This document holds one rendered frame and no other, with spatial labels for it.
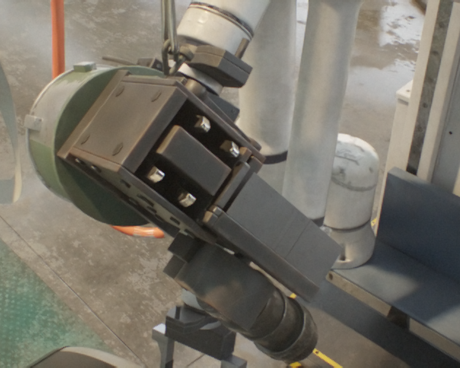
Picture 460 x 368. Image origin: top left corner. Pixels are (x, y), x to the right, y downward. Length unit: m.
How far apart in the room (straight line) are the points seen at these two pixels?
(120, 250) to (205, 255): 1.99
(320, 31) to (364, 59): 2.46
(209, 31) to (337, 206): 0.84
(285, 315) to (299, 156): 0.65
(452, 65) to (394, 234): 0.46
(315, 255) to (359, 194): 1.02
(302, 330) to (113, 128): 0.27
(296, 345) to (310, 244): 0.15
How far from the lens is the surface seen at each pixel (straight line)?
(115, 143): 0.52
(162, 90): 0.52
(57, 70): 0.79
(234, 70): 0.79
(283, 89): 1.45
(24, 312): 2.41
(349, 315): 1.92
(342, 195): 1.58
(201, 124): 0.50
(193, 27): 0.84
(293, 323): 0.67
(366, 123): 3.19
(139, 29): 3.94
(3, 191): 1.31
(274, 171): 1.58
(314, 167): 1.28
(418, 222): 1.70
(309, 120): 1.26
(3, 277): 2.54
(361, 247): 1.70
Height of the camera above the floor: 1.77
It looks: 39 degrees down
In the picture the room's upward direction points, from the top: straight up
